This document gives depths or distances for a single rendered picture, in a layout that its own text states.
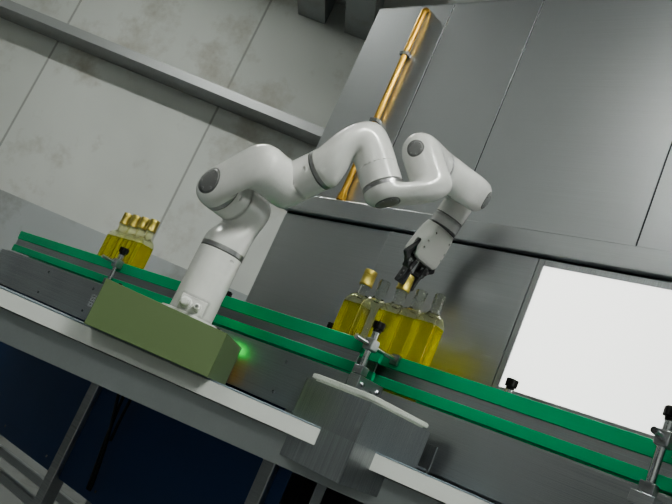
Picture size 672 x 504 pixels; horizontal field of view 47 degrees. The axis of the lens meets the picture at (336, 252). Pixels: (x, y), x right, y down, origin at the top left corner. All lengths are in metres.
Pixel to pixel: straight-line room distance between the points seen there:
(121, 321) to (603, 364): 1.01
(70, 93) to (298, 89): 1.52
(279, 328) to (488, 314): 0.51
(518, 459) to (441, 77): 1.28
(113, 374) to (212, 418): 0.21
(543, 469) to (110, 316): 0.86
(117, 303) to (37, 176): 3.93
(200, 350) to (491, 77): 1.28
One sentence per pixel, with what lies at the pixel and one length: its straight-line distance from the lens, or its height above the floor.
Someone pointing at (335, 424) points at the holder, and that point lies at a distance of 1.46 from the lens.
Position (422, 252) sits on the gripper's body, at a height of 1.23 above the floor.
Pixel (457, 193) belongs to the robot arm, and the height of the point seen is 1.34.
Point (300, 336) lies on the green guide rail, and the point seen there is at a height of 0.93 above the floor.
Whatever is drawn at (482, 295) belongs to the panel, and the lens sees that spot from 1.94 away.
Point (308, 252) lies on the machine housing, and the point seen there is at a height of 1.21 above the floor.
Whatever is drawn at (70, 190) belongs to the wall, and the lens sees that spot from 5.29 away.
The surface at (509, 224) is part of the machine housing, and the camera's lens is 2.03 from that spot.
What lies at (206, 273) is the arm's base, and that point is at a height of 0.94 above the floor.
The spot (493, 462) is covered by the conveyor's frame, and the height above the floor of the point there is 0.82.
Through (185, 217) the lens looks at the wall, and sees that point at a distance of 5.06.
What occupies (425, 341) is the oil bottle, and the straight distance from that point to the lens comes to 1.78.
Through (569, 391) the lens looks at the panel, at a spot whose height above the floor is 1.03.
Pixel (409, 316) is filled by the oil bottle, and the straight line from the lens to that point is 1.83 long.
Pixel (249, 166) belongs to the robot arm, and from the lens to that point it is 1.52.
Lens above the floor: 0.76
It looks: 12 degrees up
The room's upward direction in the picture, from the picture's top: 24 degrees clockwise
